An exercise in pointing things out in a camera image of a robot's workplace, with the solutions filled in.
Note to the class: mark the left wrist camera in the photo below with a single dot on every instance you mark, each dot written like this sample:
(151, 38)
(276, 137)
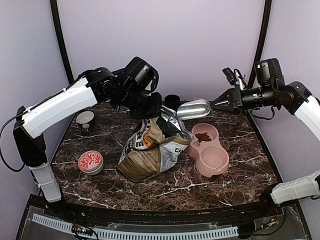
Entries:
(152, 85)

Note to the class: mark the pet food bag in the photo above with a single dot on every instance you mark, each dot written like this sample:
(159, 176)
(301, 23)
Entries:
(154, 146)

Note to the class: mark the right black frame post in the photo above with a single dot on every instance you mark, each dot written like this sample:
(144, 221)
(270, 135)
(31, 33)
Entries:
(261, 40)

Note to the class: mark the black frame post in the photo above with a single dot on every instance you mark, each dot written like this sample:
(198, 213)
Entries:
(261, 40)
(61, 40)

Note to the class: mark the red patterned round tin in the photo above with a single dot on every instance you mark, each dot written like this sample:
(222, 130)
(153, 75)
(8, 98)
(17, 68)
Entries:
(91, 162)

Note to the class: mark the black mug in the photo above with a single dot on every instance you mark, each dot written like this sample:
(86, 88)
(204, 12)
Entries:
(173, 101)

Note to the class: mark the metal scoop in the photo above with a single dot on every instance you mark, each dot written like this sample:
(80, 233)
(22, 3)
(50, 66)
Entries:
(194, 109)

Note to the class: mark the left black frame post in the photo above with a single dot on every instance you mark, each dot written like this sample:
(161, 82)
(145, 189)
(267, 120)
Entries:
(61, 40)

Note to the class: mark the white slotted cable duct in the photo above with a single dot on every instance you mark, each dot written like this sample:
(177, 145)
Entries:
(135, 232)

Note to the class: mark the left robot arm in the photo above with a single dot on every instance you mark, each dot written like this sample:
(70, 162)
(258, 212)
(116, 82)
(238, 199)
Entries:
(133, 87)

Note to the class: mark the pink double pet bowl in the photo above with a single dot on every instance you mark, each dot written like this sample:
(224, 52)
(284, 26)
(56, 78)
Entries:
(211, 159)

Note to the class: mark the white and dark ceramic bowl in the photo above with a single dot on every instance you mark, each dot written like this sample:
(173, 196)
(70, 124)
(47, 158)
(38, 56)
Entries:
(85, 120)

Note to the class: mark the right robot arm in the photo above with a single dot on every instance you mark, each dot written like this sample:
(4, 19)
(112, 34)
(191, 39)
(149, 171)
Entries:
(275, 93)

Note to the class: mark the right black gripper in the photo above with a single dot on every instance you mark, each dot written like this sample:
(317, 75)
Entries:
(234, 98)

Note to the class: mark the brown kibble in bowl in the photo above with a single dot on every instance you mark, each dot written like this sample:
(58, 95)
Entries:
(203, 137)

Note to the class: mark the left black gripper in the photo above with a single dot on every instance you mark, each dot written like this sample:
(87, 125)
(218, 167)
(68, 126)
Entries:
(155, 110)

